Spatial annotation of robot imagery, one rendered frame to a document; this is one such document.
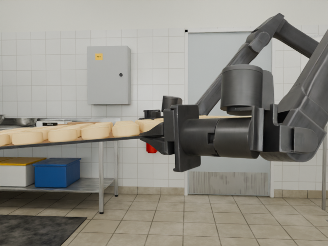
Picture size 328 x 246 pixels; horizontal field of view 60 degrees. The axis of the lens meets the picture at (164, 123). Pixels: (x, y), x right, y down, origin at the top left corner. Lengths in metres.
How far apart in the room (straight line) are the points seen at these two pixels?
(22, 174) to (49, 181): 0.32
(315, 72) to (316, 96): 0.04
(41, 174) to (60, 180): 0.21
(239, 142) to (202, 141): 0.05
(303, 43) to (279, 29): 0.10
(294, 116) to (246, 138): 0.08
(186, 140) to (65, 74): 3.57
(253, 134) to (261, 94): 0.06
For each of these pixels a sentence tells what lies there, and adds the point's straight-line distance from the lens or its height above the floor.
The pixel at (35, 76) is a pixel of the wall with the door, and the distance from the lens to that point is 4.11.
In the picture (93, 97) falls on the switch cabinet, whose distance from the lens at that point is 3.57.
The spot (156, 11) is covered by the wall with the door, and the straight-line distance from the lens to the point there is 3.82.
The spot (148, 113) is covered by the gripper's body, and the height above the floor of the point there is 1.03.
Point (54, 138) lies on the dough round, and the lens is 0.53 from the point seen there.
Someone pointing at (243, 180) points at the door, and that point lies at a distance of 3.77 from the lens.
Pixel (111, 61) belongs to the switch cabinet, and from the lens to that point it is 3.55.
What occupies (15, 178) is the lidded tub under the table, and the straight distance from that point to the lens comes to 3.55.
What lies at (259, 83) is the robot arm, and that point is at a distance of 0.41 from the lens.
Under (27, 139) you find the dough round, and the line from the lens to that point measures 0.53.
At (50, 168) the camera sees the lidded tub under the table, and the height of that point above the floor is 0.45.
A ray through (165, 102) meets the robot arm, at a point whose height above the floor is 1.07.
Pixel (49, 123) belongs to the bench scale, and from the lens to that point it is 3.32.
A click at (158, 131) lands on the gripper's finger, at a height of 1.01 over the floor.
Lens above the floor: 1.03
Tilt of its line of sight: 2 degrees down
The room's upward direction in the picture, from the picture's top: straight up
